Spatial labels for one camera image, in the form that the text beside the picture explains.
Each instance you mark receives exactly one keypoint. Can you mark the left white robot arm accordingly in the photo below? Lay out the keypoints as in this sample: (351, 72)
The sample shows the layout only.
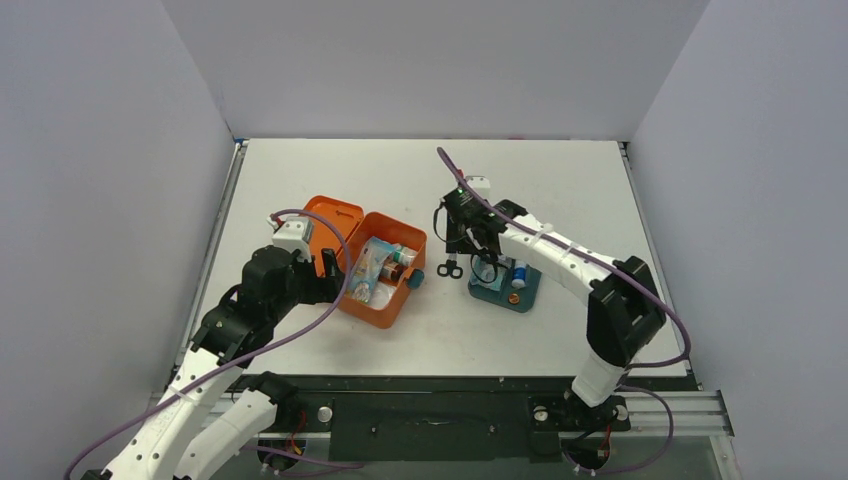
(239, 328)

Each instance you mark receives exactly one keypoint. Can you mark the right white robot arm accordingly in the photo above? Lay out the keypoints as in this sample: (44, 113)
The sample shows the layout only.
(622, 315)

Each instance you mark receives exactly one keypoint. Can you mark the small teal wipe packet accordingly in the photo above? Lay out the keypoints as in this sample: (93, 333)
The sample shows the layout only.
(487, 275)

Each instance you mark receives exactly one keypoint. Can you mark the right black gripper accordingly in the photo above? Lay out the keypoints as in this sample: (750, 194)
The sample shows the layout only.
(460, 225)

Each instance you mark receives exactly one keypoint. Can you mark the white blue tube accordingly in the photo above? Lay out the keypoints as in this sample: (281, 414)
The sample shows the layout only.
(519, 274)

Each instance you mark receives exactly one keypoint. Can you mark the white gauze packet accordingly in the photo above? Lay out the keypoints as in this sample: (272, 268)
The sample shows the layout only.
(381, 296)

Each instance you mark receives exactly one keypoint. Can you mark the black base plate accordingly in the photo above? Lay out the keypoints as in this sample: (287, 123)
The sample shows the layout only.
(430, 419)

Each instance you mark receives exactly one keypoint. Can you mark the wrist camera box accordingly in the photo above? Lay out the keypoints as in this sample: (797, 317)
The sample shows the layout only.
(293, 235)
(480, 184)

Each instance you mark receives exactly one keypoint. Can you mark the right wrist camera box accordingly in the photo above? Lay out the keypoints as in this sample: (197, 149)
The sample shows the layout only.
(480, 184)

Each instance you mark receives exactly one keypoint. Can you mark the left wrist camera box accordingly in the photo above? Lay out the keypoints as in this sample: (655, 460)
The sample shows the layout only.
(293, 235)

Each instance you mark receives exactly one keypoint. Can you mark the blue snack packet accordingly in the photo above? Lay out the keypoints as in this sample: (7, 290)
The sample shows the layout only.
(367, 269)

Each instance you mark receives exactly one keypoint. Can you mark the white bottle green label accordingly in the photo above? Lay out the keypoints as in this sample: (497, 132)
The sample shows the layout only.
(403, 255)

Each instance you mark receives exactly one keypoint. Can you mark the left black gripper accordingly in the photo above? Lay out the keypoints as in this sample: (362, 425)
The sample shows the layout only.
(324, 289)

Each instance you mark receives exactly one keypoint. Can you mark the teal divided tray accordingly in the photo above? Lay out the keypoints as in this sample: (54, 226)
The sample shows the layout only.
(500, 298)

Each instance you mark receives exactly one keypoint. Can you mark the black scissors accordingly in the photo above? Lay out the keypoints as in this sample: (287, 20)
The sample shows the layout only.
(450, 268)

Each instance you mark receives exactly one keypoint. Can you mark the orange plastic medicine box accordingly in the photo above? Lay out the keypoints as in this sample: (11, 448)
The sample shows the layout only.
(358, 226)

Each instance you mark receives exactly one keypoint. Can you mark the brown bottle orange cap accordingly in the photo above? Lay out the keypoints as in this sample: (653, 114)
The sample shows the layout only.
(392, 272)

